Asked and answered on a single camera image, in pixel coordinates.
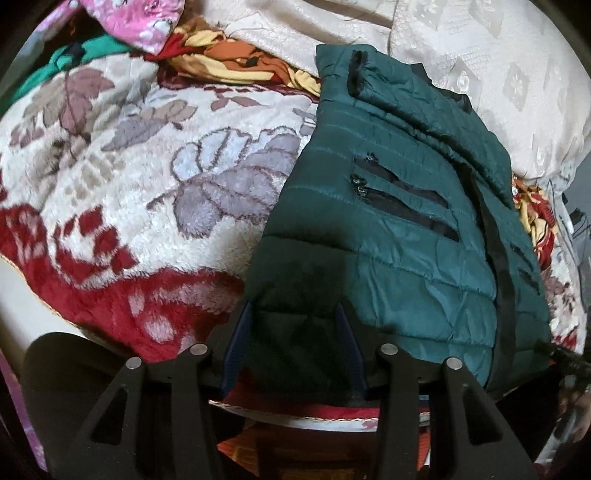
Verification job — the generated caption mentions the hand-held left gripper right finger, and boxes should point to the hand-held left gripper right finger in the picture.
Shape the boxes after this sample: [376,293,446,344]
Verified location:
[335,301,539,480]

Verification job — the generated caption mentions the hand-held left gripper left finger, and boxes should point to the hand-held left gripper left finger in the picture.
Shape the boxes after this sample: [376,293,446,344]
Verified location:
[69,300,254,480]

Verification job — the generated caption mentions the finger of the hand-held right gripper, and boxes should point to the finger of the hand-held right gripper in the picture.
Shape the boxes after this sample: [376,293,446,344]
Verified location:
[547,340,591,371]

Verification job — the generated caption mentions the green quilted jacket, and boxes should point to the green quilted jacket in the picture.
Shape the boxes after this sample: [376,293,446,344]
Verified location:
[245,44,555,407]

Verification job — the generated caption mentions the red yellow patterned cloth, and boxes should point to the red yellow patterned cloth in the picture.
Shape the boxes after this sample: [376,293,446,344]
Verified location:
[512,178,557,264]

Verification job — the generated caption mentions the floral plush blanket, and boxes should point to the floral plush blanket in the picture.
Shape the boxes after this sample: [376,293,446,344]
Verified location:
[0,55,591,435]

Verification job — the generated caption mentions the pink floral sheet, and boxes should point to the pink floral sheet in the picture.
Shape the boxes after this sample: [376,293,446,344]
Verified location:
[0,360,49,480]

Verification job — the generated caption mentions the orange yellow cloth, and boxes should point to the orange yellow cloth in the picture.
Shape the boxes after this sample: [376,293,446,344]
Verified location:
[168,25,321,95]

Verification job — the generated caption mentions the cream embossed bedspread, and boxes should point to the cream embossed bedspread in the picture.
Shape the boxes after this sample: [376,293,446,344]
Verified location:
[222,0,591,181]

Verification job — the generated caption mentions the green cloth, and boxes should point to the green cloth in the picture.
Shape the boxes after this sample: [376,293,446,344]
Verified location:
[9,37,144,107]

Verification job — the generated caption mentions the pink penguin fleece garment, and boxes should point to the pink penguin fleece garment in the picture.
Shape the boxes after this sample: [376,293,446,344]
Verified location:
[83,0,185,54]

